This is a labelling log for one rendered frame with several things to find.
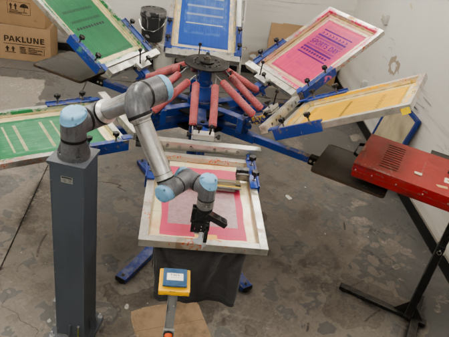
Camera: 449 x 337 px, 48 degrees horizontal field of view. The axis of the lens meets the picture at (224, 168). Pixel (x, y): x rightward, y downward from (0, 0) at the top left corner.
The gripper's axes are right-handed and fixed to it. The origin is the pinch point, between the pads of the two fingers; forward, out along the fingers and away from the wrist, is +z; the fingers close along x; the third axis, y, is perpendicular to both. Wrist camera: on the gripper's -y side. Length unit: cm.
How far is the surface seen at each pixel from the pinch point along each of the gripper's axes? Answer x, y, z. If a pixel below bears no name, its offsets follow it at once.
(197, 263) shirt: -7.9, 0.6, 19.5
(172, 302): 20.7, 11.7, 16.6
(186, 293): 25.4, 6.7, 5.8
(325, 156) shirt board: -99, -79, 3
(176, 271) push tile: 16.0, 11.4, 3.3
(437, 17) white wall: -256, -200, -60
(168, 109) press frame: -127, 22, -4
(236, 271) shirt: -8.1, -18.9, 22.5
